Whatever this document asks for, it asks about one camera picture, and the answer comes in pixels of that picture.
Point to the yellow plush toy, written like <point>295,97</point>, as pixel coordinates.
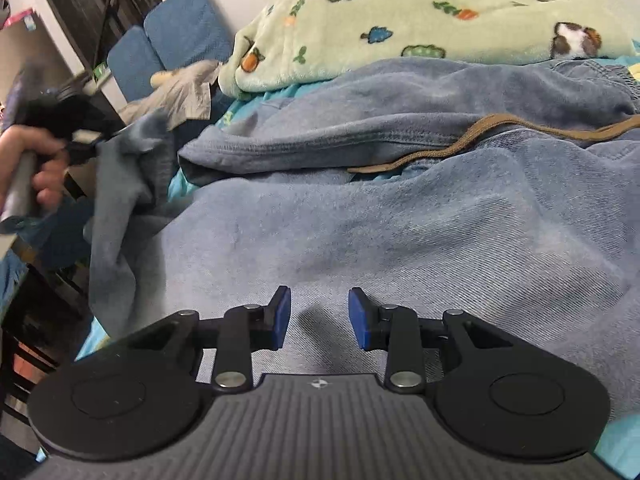
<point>160,77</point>

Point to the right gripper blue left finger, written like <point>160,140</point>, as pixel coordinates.
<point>242,331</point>

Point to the blue folded cushion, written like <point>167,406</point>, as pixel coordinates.
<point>175,34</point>

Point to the green cartoon fleece blanket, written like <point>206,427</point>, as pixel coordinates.
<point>304,41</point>

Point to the blue denim jeans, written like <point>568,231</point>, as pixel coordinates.
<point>375,209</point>

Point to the teal smiley bed sheet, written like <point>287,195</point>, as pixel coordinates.
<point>240,110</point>

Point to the grey cloth on chair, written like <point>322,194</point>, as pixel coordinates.
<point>186,96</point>

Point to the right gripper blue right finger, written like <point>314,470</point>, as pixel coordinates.
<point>395,330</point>

